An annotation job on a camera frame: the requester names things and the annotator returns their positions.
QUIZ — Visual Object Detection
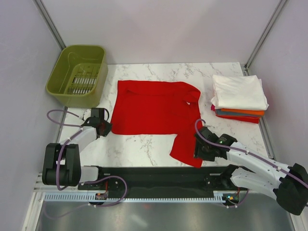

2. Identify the red t-shirt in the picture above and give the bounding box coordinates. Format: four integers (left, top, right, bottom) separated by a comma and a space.
216, 115, 260, 124
111, 80, 202, 168

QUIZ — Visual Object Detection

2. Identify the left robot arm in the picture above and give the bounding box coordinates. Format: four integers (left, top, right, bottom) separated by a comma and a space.
41, 107, 112, 191

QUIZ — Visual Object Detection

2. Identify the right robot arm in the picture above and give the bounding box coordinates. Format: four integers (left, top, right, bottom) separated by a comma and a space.
195, 127, 308, 216

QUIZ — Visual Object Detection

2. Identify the folded grey t-shirt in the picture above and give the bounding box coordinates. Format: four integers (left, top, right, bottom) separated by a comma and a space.
215, 109, 262, 117

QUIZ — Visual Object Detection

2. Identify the olive green plastic basket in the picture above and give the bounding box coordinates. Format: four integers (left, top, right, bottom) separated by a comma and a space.
46, 45, 108, 108

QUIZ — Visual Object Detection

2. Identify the folded white t-shirt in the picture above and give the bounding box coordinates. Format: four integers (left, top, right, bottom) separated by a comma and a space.
211, 75, 269, 111

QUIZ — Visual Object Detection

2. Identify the folded red t-shirt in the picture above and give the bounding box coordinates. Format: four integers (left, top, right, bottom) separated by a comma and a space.
216, 115, 260, 124

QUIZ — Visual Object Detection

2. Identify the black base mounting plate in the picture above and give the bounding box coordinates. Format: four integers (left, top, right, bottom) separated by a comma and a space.
78, 165, 238, 198

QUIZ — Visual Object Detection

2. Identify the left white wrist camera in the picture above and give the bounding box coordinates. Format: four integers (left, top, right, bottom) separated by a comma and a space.
78, 109, 91, 121

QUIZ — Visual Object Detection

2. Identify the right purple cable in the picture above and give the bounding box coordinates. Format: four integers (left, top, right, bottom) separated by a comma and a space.
194, 118, 308, 209

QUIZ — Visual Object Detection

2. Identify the purple cable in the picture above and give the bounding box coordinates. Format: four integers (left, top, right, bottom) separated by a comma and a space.
44, 109, 127, 219
194, 118, 308, 209

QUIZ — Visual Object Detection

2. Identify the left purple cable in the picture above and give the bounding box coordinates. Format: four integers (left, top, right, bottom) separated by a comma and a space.
44, 109, 127, 219

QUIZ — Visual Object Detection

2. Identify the white slotted cable duct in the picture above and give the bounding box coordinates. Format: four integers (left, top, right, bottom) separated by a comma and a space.
44, 192, 225, 203

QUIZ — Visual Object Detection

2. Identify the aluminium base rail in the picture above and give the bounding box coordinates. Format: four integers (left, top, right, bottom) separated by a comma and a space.
34, 173, 45, 192

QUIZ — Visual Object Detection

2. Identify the right aluminium frame post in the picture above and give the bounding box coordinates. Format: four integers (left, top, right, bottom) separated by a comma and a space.
241, 0, 289, 75

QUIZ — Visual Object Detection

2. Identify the aluminium frame post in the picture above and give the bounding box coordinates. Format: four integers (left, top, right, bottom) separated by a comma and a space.
33, 0, 66, 50
241, 0, 289, 75

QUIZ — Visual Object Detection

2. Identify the left aluminium frame post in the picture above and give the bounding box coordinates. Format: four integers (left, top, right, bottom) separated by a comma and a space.
33, 0, 66, 50

